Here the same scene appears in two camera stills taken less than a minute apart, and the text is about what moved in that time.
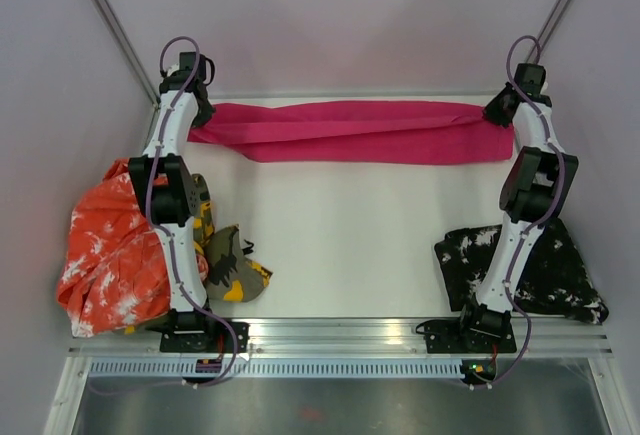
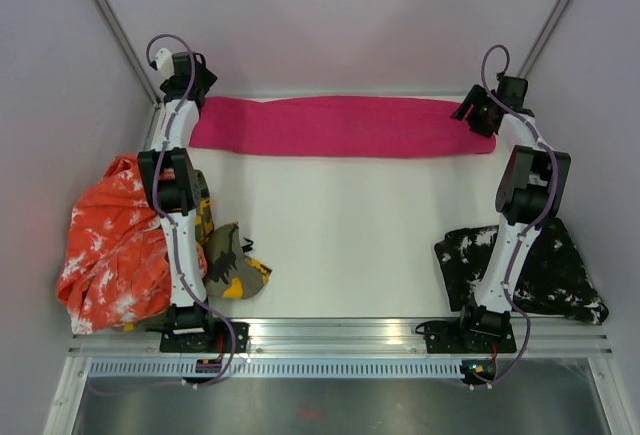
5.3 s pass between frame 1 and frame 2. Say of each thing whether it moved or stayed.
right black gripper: moved
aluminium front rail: stayed
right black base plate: stayed
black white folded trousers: stayed
